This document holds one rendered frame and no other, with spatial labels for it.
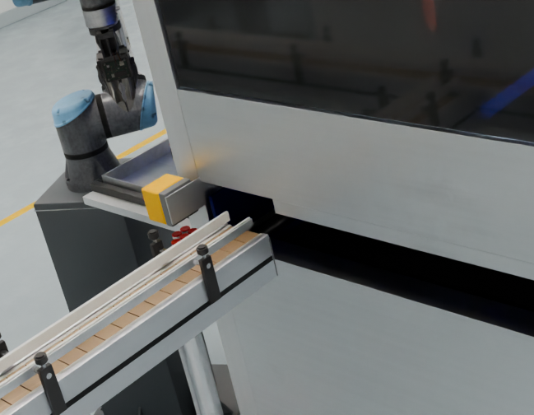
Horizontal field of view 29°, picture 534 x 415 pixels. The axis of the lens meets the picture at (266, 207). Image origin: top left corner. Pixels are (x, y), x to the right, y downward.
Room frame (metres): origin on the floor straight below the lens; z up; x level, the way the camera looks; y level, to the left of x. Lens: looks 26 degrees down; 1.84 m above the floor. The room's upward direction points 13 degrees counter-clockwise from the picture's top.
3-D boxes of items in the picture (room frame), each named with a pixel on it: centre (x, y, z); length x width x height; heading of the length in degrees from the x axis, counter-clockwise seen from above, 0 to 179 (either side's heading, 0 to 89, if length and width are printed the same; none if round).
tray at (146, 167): (2.17, 0.15, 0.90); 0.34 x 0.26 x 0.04; 41
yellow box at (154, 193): (1.83, 0.18, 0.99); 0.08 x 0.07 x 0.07; 41
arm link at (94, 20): (2.25, 0.26, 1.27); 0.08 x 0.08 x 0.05
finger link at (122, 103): (2.24, 0.28, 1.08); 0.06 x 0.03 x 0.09; 3
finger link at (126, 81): (2.24, 0.25, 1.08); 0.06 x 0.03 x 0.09; 3
